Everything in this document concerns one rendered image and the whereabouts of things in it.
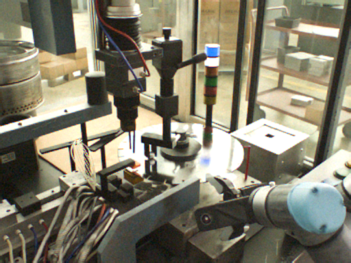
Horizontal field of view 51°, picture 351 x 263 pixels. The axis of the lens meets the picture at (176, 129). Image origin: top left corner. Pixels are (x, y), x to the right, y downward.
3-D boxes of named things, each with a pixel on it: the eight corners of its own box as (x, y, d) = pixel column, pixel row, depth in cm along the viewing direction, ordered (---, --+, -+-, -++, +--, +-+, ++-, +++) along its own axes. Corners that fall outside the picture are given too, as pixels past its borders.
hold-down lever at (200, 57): (188, 59, 86) (189, 47, 85) (208, 65, 82) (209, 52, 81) (163, 66, 81) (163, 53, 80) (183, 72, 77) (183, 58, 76)
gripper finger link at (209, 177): (223, 170, 89) (245, 192, 81) (201, 176, 86) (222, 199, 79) (225, 159, 87) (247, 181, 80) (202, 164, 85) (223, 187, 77)
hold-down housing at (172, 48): (171, 110, 90) (171, 24, 81) (182, 117, 86) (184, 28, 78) (151, 115, 87) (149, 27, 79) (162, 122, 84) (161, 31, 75)
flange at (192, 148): (201, 160, 93) (201, 151, 92) (156, 157, 94) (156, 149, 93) (201, 140, 103) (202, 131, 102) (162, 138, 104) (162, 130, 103)
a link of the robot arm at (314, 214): (331, 251, 53) (297, 203, 52) (284, 242, 63) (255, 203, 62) (360, 214, 56) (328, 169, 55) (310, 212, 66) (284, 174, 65)
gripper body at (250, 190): (259, 216, 81) (295, 219, 70) (225, 227, 78) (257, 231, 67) (251, 182, 82) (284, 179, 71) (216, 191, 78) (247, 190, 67)
